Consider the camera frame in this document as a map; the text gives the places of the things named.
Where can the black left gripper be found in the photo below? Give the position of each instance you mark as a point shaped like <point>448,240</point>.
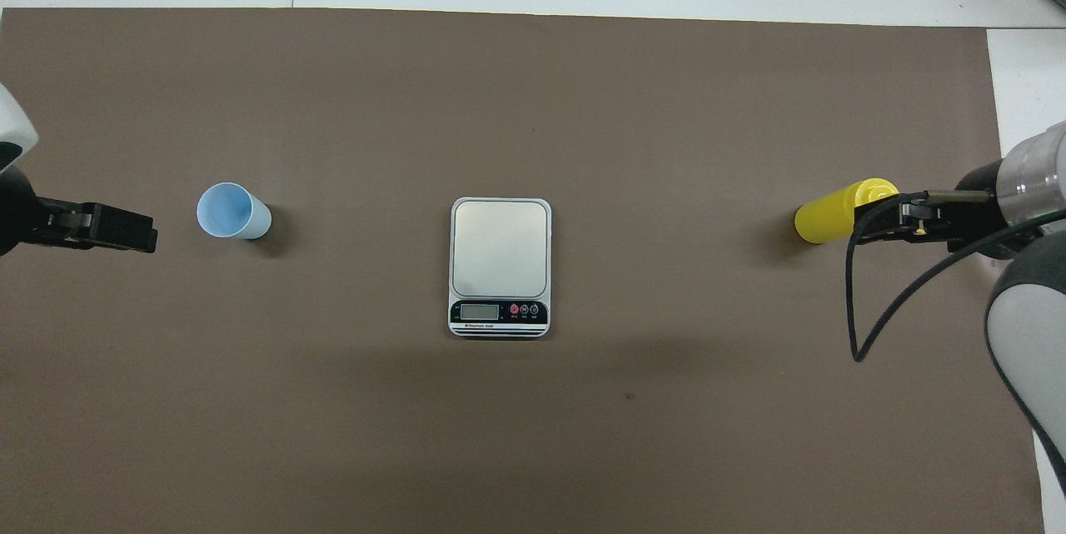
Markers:
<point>18,213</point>

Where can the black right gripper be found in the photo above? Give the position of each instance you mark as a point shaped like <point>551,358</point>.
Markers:
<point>978,209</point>

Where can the yellow squeeze seasoning bottle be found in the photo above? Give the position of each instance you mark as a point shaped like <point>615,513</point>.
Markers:
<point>829,217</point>

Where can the light blue plastic cup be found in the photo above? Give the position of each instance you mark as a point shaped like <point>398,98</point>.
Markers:
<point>233,213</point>

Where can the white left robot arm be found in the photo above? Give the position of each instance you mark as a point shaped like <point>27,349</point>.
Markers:
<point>12,126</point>

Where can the silver digital kitchen scale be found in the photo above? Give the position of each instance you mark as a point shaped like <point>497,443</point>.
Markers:
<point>500,251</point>

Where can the brown paper table mat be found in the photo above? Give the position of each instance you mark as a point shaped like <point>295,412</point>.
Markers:
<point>500,101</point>

